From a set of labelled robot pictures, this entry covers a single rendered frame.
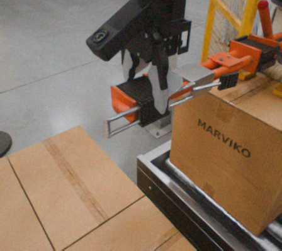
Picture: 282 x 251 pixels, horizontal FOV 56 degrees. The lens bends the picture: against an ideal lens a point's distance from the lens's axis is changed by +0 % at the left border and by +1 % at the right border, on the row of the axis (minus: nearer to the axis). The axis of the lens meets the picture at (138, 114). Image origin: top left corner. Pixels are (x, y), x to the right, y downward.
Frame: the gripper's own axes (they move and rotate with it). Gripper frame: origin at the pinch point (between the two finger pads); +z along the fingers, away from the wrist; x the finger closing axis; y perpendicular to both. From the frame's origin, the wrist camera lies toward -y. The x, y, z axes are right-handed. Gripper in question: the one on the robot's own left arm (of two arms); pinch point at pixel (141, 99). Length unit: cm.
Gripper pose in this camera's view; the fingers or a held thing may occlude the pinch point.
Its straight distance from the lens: 49.0
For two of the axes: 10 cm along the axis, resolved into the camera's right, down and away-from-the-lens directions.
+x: -6.0, -4.8, 6.4
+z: 0.0, 8.0, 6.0
